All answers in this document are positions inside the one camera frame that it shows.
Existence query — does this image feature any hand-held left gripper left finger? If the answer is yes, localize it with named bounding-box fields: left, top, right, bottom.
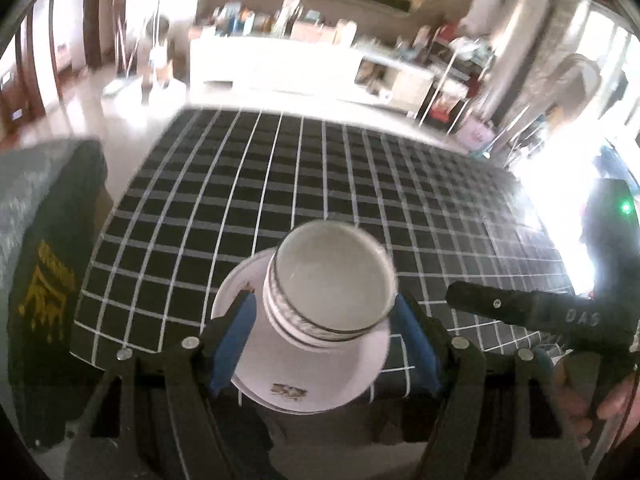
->
left=55, top=291, right=259, bottom=480

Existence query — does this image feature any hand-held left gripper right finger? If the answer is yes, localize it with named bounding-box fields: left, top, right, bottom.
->
left=395, top=293, right=591, bottom=480

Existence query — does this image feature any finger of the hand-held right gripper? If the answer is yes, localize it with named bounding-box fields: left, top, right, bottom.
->
left=445, top=281, right=543, bottom=333

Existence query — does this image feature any white printed plate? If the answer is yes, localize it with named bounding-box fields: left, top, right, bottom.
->
left=210, top=247, right=392, bottom=411
left=232, top=375, right=371, bottom=417

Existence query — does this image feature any plain white bowl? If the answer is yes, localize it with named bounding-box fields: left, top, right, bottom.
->
left=270, top=310, right=393, bottom=353

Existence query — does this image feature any floral patterned bowl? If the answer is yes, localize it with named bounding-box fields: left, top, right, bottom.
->
left=262, top=220, right=399, bottom=336

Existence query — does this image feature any person's right hand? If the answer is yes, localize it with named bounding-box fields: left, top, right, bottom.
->
left=552, top=357, right=640, bottom=453

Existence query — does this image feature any black checked tablecloth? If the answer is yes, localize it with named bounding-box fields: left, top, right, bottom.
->
left=70, top=107, right=576, bottom=406

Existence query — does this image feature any pink bag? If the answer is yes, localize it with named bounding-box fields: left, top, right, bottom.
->
left=457, top=115, right=496, bottom=156

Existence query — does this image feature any dark cloth with yellow print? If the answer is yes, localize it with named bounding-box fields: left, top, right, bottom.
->
left=7, top=139, right=113, bottom=448

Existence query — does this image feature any metal storage rack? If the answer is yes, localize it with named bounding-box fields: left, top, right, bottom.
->
left=417, top=22, right=501, bottom=133

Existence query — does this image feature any grey patterned cloth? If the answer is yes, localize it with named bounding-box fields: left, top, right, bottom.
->
left=0, top=140, right=83, bottom=306

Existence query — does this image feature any white standing air conditioner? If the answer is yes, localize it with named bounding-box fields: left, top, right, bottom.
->
left=482, top=0, right=556, bottom=126

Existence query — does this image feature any long white cabinet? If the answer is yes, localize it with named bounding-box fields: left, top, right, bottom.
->
left=189, top=32, right=437, bottom=112

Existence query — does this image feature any brown wooden door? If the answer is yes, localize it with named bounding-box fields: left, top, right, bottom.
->
left=0, top=0, right=106, bottom=126

